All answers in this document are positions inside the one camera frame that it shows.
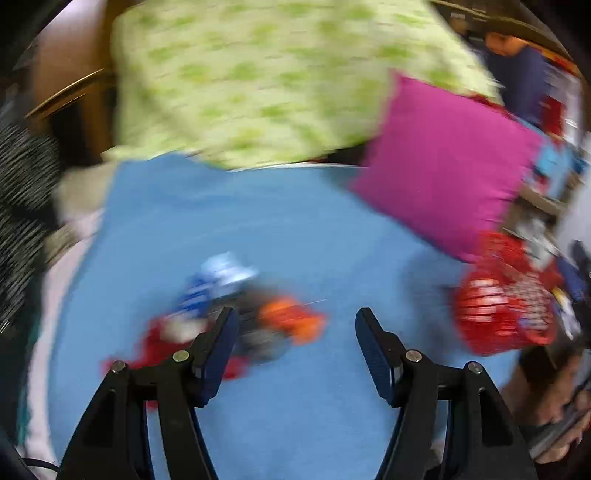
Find wooden shelf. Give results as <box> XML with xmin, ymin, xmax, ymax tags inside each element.
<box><xmin>517</xmin><ymin>185</ymin><xmax>568</xmax><ymax>219</ymax></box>

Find black plastic bag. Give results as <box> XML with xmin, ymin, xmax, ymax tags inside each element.
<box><xmin>231</xmin><ymin>286</ymin><xmax>293</xmax><ymax>366</ymax></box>

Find light blue box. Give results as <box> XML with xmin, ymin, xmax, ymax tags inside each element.
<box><xmin>533</xmin><ymin>138</ymin><xmax>571</xmax><ymax>197</ymax></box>

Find green clover print quilt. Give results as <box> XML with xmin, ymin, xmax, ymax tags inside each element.
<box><xmin>104</xmin><ymin>0</ymin><xmax>504</xmax><ymax>169</ymax></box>

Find pale pink sheet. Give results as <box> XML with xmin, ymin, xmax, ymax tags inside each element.
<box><xmin>23</xmin><ymin>208</ymin><xmax>107</xmax><ymax>467</ymax></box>

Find cream pillow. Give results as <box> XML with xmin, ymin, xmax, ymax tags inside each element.
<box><xmin>55</xmin><ymin>161</ymin><xmax>116</xmax><ymax>222</ymax></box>

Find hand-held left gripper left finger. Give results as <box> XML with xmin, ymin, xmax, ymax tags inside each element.
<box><xmin>58</xmin><ymin>307</ymin><xmax>241</xmax><ymax>480</ymax></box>

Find black white dotted cloth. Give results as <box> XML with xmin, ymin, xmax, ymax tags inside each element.
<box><xmin>0</xmin><ymin>120</ymin><xmax>63</xmax><ymax>333</ymax></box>

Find blue blanket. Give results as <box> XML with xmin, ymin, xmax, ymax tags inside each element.
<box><xmin>48</xmin><ymin>154</ymin><xmax>522</xmax><ymax>480</ymax></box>

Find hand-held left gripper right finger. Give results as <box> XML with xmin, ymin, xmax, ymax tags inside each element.
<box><xmin>355</xmin><ymin>307</ymin><xmax>539</xmax><ymax>480</ymax></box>

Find magenta pillow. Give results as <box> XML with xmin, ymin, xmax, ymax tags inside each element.
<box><xmin>348</xmin><ymin>74</ymin><xmax>543</xmax><ymax>264</ymax></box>

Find red perforated plastic basket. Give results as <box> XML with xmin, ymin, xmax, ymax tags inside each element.
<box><xmin>452</xmin><ymin>231</ymin><xmax>566</xmax><ymax>356</ymax></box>

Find orange socks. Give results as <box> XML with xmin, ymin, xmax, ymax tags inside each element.
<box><xmin>257</xmin><ymin>295</ymin><xmax>327</xmax><ymax>347</ymax></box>

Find light blue socks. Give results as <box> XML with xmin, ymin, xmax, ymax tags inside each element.
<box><xmin>178</xmin><ymin>251</ymin><xmax>259</xmax><ymax>324</ymax></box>

